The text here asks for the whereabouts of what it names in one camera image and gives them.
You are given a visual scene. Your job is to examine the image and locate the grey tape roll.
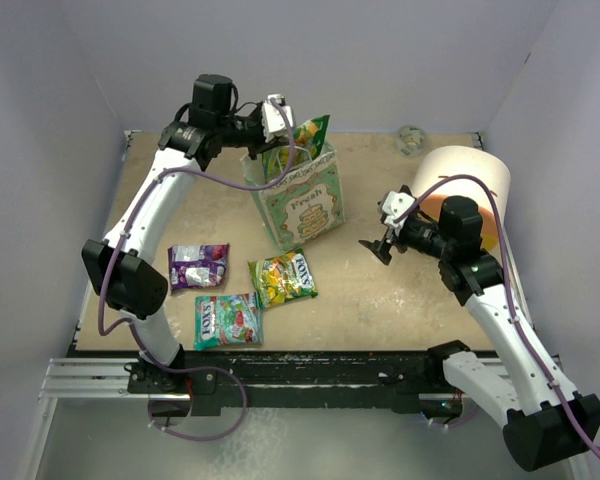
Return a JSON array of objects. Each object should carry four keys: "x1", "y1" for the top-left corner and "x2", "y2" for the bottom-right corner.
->
[{"x1": 396, "y1": 125, "x2": 427, "y2": 157}]

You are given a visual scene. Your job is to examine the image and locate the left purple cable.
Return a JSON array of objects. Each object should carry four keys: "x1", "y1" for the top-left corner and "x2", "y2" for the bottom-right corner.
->
[{"x1": 97, "y1": 99, "x2": 299, "y2": 442}]

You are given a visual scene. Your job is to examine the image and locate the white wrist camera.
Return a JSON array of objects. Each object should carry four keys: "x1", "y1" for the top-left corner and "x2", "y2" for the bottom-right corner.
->
[
  {"x1": 261, "y1": 94, "x2": 295, "y2": 142},
  {"x1": 378, "y1": 191, "x2": 416, "y2": 230}
]

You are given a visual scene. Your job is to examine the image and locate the purple snack bag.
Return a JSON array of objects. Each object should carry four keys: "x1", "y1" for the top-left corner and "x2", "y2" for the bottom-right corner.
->
[{"x1": 168, "y1": 244, "x2": 229, "y2": 291}]

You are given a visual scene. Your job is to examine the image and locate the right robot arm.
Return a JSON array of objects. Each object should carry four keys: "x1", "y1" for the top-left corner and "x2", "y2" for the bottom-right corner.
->
[{"x1": 362, "y1": 186, "x2": 600, "y2": 471}]

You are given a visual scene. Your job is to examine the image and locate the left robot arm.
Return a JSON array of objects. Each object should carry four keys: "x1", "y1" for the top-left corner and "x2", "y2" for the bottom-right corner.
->
[{"x1": 81, "y1": 74, "x2": 294, "y2": 392}]

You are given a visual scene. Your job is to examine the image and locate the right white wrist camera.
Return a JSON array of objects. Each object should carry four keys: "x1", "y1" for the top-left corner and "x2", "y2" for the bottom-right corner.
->
[{"x1": 378, "y1": 191, "x2": 416, "y2": 230}]

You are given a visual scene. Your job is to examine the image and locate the green cake paper bag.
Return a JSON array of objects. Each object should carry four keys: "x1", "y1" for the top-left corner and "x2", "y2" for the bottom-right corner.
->
[{"x1": 251, "y1": 143, "x2": 345, "y2": 251}]

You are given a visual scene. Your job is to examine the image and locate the green Fox's bag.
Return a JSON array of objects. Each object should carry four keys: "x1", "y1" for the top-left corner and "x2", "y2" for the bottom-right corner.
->
[
  {"x1": 260, "y1": 114, "x2": 331, "y2": 184},
  {"x1": 247, "y1": 248, "x2": 318, "y2": 309}
]

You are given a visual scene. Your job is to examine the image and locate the black front frame rail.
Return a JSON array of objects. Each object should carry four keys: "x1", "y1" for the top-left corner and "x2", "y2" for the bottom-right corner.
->
[{"x1": 124, "y1": 350, "x2": 471, "y2": 420}]

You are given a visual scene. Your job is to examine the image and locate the aluminium rail left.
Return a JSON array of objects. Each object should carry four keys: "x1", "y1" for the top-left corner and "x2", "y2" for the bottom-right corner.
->
[{"x1": 38, "y1": 357, "x2": 136, "y2": 401}]

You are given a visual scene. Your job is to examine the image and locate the teal Fox's candy bag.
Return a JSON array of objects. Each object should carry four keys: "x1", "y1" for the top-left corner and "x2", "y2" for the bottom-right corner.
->
[{"x1": 194, "y1": 292, "x2": 263, "y2": 351}]

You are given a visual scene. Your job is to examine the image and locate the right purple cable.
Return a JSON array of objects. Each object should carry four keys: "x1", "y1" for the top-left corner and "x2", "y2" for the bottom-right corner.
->
[{"x1": 392, "y1": 173, "x2": 600, "y2": 464}]

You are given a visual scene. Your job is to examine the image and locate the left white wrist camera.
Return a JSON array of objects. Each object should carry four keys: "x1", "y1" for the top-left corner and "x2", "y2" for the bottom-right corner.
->
[{"x1": 261, "y1": 94, "x2": 295, "y2": 142}]

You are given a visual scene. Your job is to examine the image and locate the purple cable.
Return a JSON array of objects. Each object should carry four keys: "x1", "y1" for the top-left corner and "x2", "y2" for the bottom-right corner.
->
[
  {"x1": 97, "y1": 99, "x2": 299, "y2": 442},
  {"x1": 392, "y1": 173, "x2": 600, "y2": 464}
]

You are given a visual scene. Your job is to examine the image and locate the white cylinder striped lid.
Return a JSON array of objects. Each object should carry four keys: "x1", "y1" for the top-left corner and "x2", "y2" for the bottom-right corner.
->
[{"x1": 410, "y1": 145, "x2": 511, "y2": 252}]

